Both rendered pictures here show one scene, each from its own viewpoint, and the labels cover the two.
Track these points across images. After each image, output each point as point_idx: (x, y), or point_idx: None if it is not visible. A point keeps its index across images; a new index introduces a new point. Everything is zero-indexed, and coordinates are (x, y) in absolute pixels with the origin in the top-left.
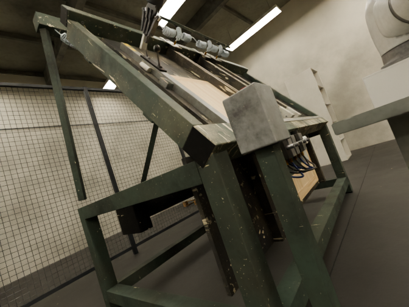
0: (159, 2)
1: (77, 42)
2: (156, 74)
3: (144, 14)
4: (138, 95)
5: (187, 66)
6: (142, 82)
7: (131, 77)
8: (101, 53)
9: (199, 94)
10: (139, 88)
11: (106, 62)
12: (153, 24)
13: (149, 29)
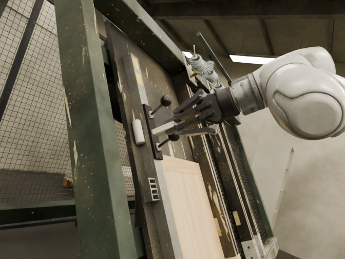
0: (232, 115)
1: (65, 24)
2: (146, 156)
3: (196, 99)
4: (95, 243)
5: (189, 119)
6: (116, 238)
7: (106, 202)
8: (88, 97)
9: (182, 216)
10: (104, 237)
11: (85, 120)
12: (198, 131)
13: (186, 126)
